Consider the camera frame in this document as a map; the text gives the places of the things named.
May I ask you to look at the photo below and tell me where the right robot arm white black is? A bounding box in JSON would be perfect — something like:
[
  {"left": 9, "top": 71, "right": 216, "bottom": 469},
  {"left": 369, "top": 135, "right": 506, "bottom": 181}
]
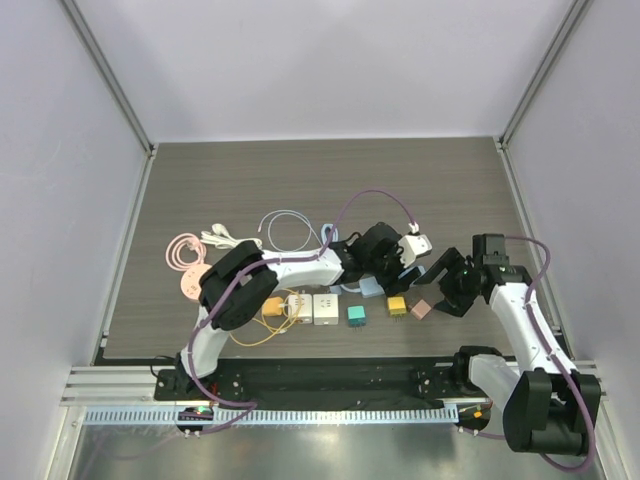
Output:
[{"left": 417, "top": 234, "right": 601, "bottom": 461}]

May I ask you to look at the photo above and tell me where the white cube socket plain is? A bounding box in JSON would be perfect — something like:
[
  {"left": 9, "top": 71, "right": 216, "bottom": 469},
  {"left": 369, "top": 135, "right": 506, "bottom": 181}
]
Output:
[{"left": 312, "top": 293, "right": 339, "bottom": 326}]

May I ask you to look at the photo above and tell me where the pink coiled power cable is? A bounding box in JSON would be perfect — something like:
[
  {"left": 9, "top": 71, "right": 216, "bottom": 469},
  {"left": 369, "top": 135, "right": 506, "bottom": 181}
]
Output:
[{"left": 166, "top": 232, "right": 211, "bottom": 274}]

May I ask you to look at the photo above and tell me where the left aluminium frame post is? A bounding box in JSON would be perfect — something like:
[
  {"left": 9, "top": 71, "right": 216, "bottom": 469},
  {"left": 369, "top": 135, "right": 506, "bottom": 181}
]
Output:
[{"left": 58, "top": 0, "right": 155, "bottom": 157}]

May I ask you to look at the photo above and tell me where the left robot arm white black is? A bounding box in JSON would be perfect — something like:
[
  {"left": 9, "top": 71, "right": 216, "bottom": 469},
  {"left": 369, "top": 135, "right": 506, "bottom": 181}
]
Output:
[{"left": 174, "top": 222, "right": 432, "bottom": 400}]

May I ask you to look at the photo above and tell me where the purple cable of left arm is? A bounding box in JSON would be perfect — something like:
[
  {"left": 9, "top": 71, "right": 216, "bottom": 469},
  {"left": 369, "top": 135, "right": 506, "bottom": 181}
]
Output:
[{"left": 187, "top": 189, "right": 421, "bottom": 435}]

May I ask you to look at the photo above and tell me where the pink plug adapter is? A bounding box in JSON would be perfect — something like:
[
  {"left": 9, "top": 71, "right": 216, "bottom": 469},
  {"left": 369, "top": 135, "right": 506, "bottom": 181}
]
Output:
[{"left": 410, "top": 299, "right": 432, "bottom": 320}]

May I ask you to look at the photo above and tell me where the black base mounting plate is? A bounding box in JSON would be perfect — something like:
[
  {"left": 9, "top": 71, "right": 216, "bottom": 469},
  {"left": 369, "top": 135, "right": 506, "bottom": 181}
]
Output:
[{"left": 154, "top": 357, "right": 493, "bottom": 431}]

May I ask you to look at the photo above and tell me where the yellow orange plug adapter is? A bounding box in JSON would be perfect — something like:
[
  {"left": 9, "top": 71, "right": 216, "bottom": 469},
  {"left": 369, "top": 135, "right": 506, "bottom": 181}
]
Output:
[{"left": 261, "top": 296, "right": 285, "bottom": 317}]

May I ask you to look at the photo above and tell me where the yellow thin cable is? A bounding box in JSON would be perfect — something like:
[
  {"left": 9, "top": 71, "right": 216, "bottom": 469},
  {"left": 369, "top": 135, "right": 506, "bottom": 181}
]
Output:
[{"left": 229, "top": 286, "right": 306, "bottom": 347}]

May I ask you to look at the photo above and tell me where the white bundled cable with plug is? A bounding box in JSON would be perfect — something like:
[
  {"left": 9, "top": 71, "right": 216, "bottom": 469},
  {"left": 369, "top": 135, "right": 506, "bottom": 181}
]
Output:
[{"left": 201, "top": 222, "right": 264, "bottom": 250}]

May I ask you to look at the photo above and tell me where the white slotted cable duct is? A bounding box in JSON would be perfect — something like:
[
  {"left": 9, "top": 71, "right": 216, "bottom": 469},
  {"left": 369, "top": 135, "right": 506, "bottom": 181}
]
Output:
[{"left": 84, "top": 404, "right": 459, "bottom": 427}]

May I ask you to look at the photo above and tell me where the white cube socket tiger sticker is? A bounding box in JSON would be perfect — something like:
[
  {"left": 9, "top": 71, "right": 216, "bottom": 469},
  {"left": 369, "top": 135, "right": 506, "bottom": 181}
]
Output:
[{"left": 287, "top": 293, "right": 313, "bottom": 324}]

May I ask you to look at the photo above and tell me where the thin light blue USB cable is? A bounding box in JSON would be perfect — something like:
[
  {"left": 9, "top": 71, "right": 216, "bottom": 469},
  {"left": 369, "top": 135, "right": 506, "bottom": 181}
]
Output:
[{"left": 257, "top": 209, "right": 324, "bottom": 251}]

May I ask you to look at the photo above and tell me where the aluminium frame post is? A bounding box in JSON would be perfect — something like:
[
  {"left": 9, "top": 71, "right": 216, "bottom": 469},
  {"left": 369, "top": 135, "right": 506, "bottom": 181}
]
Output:
[
  {"left": 495, "top": 0, "right": 592, "bottom": 151},
  {"left": 58, "top": 0, "right": 155, "bottom": 157}
]

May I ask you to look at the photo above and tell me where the light blue power strip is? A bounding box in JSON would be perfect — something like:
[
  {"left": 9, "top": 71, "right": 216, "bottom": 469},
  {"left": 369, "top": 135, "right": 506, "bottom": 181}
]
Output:
[{"left": 328, "top": 265, "right": 426, "bottom": 298}]

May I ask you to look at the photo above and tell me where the right aluminium frame post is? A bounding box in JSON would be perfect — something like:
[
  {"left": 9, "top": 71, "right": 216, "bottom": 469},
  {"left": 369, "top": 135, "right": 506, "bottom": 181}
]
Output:
[{"left": 495, "top": 0, "right": 592, "bottom": 151}]

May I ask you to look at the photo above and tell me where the teal plug adapter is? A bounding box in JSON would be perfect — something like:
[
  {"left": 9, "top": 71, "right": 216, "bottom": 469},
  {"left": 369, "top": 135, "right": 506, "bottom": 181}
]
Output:
[{"left": 347, "top": 305, "right": 367, "bottom": 329}]

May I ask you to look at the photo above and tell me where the aluminium frame rail front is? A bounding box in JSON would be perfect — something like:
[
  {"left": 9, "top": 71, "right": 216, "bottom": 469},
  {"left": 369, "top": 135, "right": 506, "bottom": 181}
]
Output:
[{"left": 59, "top": 360, "right": 610, "bottom": 407}]

